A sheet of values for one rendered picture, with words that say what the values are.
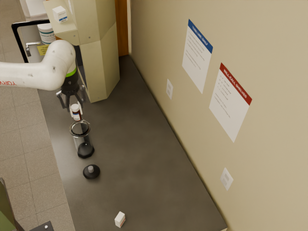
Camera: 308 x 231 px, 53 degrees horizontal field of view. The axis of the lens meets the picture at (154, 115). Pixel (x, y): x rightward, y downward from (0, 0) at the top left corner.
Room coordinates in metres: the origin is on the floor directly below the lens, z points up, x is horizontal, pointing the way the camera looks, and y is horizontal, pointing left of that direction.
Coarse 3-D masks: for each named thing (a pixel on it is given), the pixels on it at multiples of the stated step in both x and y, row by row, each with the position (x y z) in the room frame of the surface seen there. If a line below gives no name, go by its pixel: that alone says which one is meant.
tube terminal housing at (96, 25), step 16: (64, 0) 1.58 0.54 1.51; (80, 0) 1.34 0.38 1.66; (96, 0) 1.38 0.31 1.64; (112, 0) 1.53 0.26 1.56; (80, 16) 1.33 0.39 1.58; (96, 16) 1.37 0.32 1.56; (112, 16) 1.52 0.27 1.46; (80, 32) 1.32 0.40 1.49; (96, 32) 1.36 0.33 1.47; (112, 32) 1.50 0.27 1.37; (80, 48) 1.33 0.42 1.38; (96, 48) 1.36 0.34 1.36; (112, 48) 1.49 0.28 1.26; (96, 64) 1.35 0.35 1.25; (112, 64) 1.47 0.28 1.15; (96, 80) 1.34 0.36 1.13; (112, 80) 1.46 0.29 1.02; (96, 96) 1.34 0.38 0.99
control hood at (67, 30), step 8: (48, 0) 1.57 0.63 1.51; (56, 0) 1.57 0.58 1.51; (48, 8) 1.49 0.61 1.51; (64, 8) 1.50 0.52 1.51; (48, 16) 1.42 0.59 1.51; (56, 24) 1.35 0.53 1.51; (64, 24) 1.35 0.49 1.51; (72, 24) 1.36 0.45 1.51; (56, 32) 1.28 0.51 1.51; (64, 32) 1.29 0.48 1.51; (72, 32) 1.31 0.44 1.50; (72, 40) 1.30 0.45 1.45
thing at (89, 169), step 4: (84, 168) 0.83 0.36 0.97; (88, 168) 0.81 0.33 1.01; (92, 168) 0.81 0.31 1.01; (96, 168) 0.83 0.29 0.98; (84, 172) 0.80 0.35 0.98; (88, 172) 0.80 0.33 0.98; (92, 172) 0.80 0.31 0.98; (96, 172) 0.80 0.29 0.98; (84, 176) 0.78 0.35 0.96; (88, 176) 0.77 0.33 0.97; (92, 176) 0.78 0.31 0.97; (96, 176) 0.78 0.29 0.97
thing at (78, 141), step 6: (84, 120) 1.00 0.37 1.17; (72, 126) 0.96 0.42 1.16; (78, 126) 0.99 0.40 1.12; (84, 126) 0.99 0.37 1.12; (72, 132) 0.92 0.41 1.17; (78, 132) 0.98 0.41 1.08; (84, 132) 0.92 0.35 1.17; (78, 138) 0.91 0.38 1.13; (84, 138) 0.92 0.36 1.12; (90, 138) 0.95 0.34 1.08; (78, 144) 0.91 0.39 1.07; (84, 144) 0.91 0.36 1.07; (90, 144) 0.94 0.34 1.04; (78, 150) 0.91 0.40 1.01; (84, 150) 0.91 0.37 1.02; (90, 150) 0.93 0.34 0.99
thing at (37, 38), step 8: (40, 24) 1.54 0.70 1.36; (48, 24) 1.56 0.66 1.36; (24, 32) 1.51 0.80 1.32; (32, 32) 1.53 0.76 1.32; (40, 32) 1.54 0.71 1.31; (48, 32) 1.55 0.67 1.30; (24, 40) 1.51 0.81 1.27; (32, 40) 1.52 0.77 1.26; (40, 40) 1.54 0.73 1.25; (48, 40) 1.55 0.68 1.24; (24, 48) 1.50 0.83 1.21; (32, 48) 1.52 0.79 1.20; (40, 48) 1.53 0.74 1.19; (32, 56) 1.51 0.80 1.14; (40, 56) 1.53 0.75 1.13
